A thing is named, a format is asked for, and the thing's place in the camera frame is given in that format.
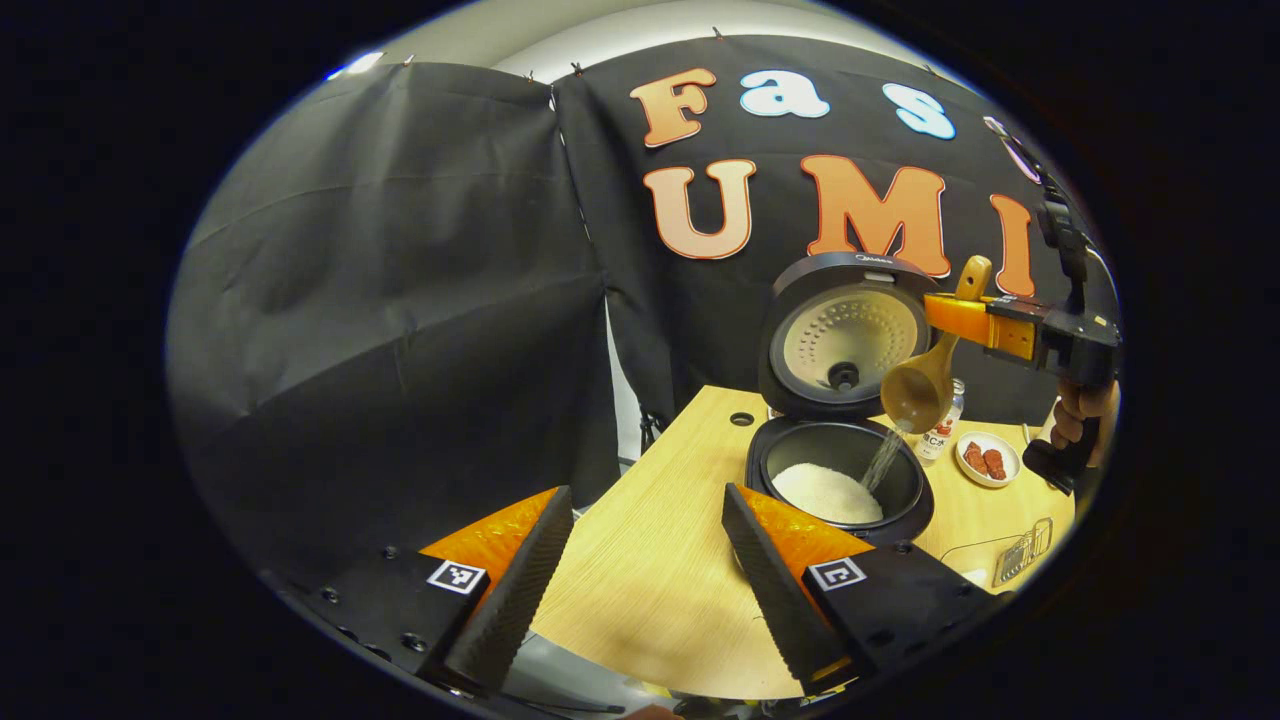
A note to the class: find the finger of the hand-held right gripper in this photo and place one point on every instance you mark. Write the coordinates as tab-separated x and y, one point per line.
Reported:
955	312

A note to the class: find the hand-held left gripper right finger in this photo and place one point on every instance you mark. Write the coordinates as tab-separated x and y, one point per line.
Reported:
775	600

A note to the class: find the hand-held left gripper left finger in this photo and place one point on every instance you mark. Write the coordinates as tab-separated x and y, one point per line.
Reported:
520	590

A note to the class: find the wooden spoon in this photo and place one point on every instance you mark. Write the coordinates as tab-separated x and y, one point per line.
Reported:
915	395

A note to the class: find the white rice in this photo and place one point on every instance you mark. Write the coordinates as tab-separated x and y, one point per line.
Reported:
825	492

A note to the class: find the black rice cooker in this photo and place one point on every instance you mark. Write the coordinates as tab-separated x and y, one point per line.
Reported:
800	300

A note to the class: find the clear drink bottle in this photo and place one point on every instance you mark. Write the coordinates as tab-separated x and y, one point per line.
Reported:
938	440

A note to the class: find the red meat piece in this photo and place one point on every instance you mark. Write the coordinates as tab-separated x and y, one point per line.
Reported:
976	457
995	465

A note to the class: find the white round plate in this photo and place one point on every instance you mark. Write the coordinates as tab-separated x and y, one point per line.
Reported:
978	480

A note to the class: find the pale shallow container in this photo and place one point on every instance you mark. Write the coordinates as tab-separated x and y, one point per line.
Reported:
975	572

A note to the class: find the black backdrop cloth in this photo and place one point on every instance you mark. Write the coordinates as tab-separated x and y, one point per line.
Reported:
400	300

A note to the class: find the ceiling light panel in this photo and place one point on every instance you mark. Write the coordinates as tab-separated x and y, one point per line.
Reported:
357	63

